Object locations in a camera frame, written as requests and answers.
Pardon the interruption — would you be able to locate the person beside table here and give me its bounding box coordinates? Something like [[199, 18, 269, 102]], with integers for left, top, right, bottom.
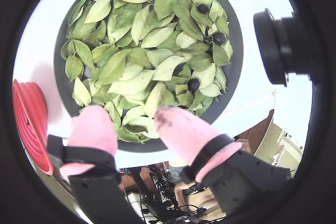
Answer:
[[164, 159, 218, 209]]

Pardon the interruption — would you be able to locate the dark grey round bowl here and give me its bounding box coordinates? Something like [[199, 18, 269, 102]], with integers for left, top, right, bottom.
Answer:
[[53, 0, 244, 154]]

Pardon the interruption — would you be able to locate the pink-tipped black gripper finger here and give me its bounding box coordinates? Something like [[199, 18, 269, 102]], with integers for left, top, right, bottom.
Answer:
[[153, 105, 292, 216], [46, 104, 145, 224]]

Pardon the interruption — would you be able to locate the black cable tangle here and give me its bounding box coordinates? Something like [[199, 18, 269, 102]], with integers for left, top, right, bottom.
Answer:
[[123, 161, 226, 224]]

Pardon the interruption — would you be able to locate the red collapsible ribbed cup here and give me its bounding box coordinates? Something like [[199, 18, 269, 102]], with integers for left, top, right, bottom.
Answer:
[[12, 79, 54, 175]]

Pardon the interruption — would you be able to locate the pile of green leaves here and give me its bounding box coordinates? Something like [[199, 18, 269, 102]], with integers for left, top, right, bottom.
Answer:
[[60, 0, 234, 144]]

